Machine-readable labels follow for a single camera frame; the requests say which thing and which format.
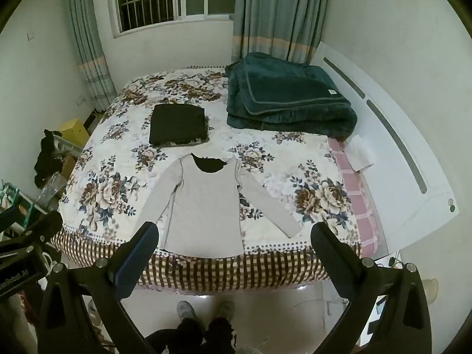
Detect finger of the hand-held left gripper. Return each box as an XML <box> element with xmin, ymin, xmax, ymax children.
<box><xmin>0</xmin><ymin>211</ymin><xmax>64</xmax><ymax>256</ymax></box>
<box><xmin>0</xmin><ymin>206</ymin><xmax>22</xmax><ymax>232</ymax></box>

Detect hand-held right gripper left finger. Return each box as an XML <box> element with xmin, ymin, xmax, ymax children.
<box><xmin>37</xmin><ymin>221</ymin><xmax>160</xmax><ymax>354</ymax></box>

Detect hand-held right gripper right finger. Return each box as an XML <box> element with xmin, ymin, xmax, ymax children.
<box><xmin>311</xmin><ymin>223</ymin><xmax>433</xmax><ymax>354</ymax></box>

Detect grey long-sleeve shirt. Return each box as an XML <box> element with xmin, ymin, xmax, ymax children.
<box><xmin>138</xmin><ymin>153</ymin><xmax>301</xmax><ymax>259</ymax></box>

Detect folded black clothes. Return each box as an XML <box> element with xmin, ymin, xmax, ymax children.
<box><xmin>149</xmin><ymin>104</ymin><xmax>210</xmax><ymax>148</ymax></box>

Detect clear plastic bag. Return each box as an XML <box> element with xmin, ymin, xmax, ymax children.
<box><xmin>38</xmin><ymin>172</ymin><xmax>68</xmax><ymax>208</ymax></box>

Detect pink checked bed sheet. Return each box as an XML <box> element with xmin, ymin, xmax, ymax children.
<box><xmin>327</xmin><ymin>138</ymin><xmax>380</xmax><ymax>259</ymax></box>

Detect black cloth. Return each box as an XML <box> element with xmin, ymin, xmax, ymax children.
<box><xmin>34</xmin><ymin>129</ymin><xmax>65</xmax><ymax>189</ymax></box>

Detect person's left shoe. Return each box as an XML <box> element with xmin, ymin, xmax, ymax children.
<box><xmin>176</xmin><ymin>300</ymin><xmax>198</xmax><ymax>322</ymax></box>

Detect person's shoe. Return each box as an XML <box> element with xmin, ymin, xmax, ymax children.
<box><xmin>176</xmin><ymin>300</ymin><xmax>198</xmax><ymax>322</ymax></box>
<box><xmin>215</xmin><ymin>300</ymin><xmax>236</xmax><ymax>319</ymax></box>

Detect white rack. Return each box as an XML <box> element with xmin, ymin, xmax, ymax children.
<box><xmin>52</xmin><ymin>135</ymin><xmax>84</xmax><ymax>160</ymax></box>

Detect person's legs in black pants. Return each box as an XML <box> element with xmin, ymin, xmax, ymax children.
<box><xmin>145</xmin><ymin>316</ymin><xmax>237</xmax><ymax>354</ymax></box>

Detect bed with floral cover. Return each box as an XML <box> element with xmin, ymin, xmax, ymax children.
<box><xmin>50</xmin><ymin>65</ymin><xmax>364</xmax><ymax>296</ymax></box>

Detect yellow box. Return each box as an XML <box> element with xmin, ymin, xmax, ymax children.
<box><xmin>59</xmin><ymin>118</ymin><xmax>91</xmax><ymax>144</ymax></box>

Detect person's right shoe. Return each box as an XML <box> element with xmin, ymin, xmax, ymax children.
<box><xmin>215</xmin><ymin>300</ymin><xmax>236</xmax><ymax>319</ymax></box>

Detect white bed headboard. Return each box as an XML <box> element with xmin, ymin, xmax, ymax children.
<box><xmin>313</xmin><ymin>40</ymin><xmax>458</xmax><ymax>256</ymax></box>

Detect folded dark teal blanket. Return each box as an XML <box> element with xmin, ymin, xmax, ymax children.
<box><xmin>224</xmin><ymin>52</ymin><xmax>358</xmax><ymax>135</ymax></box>

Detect grey-green striped curtain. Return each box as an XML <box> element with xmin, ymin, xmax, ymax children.
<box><xmin>231</xmin><ymin>0</ymin><xmax>333</xmax><ymax>65</ymax></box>
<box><xmin>58</xmin><ymin>0</ymin><xmax>119</xmax><ymax>113</ymax></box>

